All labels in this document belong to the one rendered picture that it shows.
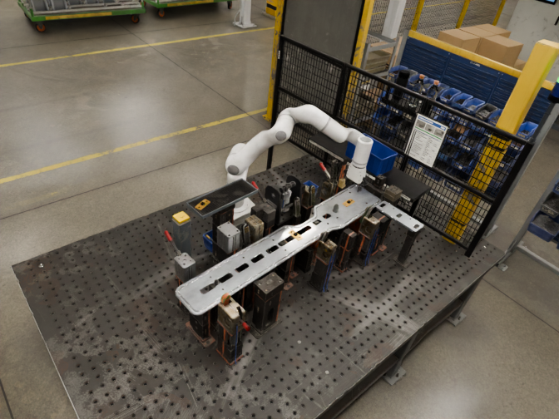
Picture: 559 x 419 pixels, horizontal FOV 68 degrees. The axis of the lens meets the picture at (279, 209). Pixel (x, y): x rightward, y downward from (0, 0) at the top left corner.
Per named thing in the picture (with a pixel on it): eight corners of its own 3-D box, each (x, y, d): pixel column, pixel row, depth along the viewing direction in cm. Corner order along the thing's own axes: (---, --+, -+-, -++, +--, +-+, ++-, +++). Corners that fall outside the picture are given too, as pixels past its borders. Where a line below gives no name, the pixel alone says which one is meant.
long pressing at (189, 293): (200, 322, 177) (200, 320, 176) (170, 290, 188) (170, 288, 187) (383, 201, 257) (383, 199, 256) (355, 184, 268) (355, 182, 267)
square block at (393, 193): (380, 237, 274) (396, 194, 251) (371, 230, 278) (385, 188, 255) (388, 232, 279) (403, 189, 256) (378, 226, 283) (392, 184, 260)
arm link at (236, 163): (240, 165, 258) (233, 182, 246) (226, 153, 253) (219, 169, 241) (299, 123, 229) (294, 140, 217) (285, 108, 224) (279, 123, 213)
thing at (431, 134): (432, 170, 262) (450, 125, 242) (402, 154, 273) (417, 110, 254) (433, 168, 263) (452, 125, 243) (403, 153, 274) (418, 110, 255)
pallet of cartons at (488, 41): (460, 126, 576) (492, 51, 509) (415, 103, 622) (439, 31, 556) (505, 110, 637) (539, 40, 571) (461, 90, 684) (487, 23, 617)
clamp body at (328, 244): (319, 296, 231) (331, 253, 209) (304, 283, 237) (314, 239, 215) (330, 288, 236) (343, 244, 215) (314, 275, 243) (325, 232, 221)
